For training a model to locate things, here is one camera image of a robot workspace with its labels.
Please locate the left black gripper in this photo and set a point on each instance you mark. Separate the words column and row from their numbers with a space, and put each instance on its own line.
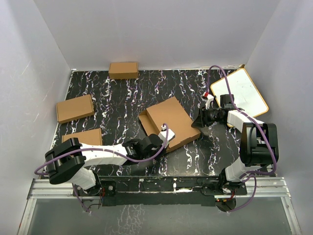
column 161, row 146

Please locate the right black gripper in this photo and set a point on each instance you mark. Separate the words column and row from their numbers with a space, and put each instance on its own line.
column 198, row 122

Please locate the large cardboard box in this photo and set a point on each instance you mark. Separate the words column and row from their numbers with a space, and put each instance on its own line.
column 174, row 115

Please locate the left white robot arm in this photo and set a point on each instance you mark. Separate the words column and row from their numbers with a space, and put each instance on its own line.
column 68, row 162

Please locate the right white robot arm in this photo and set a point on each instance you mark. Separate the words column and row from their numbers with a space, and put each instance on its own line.
column 258, row 144

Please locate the folded cardboard box front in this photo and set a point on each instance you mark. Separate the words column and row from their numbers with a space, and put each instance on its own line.
column 91, row 137

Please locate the folded cardboard box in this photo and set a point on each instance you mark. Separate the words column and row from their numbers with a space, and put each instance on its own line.
column 75, row 108
column 91, row 137
column 123, row 70

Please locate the folded cardboard box back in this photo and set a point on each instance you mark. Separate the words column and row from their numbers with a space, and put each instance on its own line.
column 123, row 70

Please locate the folded cardboard box left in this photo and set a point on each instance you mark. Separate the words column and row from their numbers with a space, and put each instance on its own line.
column 75, row 108

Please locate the white board yellow rim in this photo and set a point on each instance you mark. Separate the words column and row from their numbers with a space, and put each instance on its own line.
column 246, row 97

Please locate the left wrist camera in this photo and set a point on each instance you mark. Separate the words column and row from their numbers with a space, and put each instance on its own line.
column 166, row 135

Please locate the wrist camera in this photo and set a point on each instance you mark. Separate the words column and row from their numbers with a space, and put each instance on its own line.
column 166, row 135
column 209, row 99

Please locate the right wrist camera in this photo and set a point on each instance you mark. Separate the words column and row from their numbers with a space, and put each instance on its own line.
column 209, row 99

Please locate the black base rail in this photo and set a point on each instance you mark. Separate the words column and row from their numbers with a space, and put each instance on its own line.
column 207, row 191

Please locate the aluminium frame rail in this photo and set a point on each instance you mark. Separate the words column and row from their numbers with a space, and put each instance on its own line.
column 266, row 209

